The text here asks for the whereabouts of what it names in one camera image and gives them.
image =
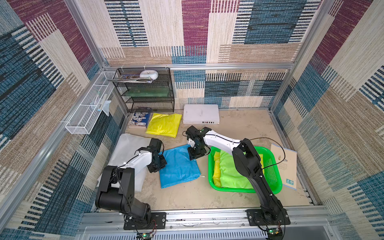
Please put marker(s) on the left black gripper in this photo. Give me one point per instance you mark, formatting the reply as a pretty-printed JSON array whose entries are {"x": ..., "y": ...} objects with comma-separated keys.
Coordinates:
[{"x": 163, "y": 164}]

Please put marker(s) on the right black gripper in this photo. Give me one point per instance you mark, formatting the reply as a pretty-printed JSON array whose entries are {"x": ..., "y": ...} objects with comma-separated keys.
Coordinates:
[{"x": 196, "y": 153}]

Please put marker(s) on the blue raincoat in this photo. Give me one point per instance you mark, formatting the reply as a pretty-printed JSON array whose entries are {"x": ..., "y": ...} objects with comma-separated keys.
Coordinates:
[{"x": 179, "y": 168}]

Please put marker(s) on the large yellow raincoat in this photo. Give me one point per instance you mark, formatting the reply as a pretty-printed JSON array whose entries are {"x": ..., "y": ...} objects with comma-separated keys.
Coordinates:
[{"x": 217, "y": 172}]

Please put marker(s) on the lime green raincoat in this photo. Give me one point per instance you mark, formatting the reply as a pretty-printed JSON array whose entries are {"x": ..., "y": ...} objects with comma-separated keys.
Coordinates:
[{"x": 229, "y": 176}]

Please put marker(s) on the green plastic basket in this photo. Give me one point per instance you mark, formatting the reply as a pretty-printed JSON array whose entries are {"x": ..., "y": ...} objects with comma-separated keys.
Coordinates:
[{"x": 270, "y": 171}]

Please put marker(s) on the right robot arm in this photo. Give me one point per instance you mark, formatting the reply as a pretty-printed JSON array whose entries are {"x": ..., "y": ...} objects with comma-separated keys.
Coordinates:
[{"x": 248, "y": 164}]

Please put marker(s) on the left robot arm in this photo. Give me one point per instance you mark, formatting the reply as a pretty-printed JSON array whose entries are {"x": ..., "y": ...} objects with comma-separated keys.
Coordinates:
[{"x": 116, "y": 191}]

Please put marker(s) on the white folded raincoat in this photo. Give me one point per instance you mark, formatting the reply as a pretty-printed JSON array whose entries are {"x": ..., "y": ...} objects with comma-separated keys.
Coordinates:
[{"x": 125, "y": 156}]

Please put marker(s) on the small yellow folded raincoat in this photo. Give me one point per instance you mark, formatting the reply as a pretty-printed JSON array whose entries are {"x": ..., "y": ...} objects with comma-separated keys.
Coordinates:
[{"x": 164, "y": 125}]

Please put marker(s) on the white flat box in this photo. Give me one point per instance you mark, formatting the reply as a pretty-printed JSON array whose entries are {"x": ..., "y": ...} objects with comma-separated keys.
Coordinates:
[{"x": 201, "y": 114}]

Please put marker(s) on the blue printed packet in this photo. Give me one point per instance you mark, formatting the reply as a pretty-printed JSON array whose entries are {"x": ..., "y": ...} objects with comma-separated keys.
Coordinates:
[{"x": 139, "y": 119}]

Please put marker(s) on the white round object on shelf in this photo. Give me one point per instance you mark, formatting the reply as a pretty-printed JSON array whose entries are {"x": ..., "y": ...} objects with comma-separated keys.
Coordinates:
[{"x": 149, "y": 75}]

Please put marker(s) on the cardboard box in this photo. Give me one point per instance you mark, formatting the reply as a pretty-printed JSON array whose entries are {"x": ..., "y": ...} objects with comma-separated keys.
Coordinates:
[{"x": 287, "y": 168}]

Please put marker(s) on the magazines on shelf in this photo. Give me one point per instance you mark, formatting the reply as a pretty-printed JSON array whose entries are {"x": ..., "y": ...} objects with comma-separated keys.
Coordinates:
[{"x": 131, "y": 79}]

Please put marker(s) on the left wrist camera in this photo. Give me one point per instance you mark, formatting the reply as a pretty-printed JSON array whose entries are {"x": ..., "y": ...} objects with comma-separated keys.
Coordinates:
[{"x": 157, "y": 146}]

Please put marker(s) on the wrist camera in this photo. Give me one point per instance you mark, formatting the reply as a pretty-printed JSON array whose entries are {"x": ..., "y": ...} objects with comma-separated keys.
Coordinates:
[
  {"x": 195, "y": 137},
  {"x": 157, "y": 146}
]

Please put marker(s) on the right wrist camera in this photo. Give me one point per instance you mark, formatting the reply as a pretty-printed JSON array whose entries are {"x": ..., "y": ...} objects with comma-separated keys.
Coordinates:
[{"x": 195, "y": 137}]

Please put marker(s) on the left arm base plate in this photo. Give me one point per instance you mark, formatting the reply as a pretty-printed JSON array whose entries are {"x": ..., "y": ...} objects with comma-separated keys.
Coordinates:
[{"x": 155, "y": 221}]

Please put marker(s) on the black wire shelf rack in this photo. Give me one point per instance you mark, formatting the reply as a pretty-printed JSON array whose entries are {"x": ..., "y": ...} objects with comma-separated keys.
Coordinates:
[{"x": 157, "y": 95}]

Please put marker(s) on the white wire wall basket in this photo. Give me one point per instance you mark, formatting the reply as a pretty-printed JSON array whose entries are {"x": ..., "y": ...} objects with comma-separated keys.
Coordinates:
[{"x": 92, "y": 105}]

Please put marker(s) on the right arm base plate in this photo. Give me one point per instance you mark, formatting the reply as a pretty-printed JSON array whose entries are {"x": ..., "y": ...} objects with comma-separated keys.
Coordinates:
[{"x": 258, "y": 217}]

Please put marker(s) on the aluminium front rail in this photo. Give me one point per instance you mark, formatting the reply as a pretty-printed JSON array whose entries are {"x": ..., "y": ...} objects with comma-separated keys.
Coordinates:
[{"x": 307, "y": 223}]

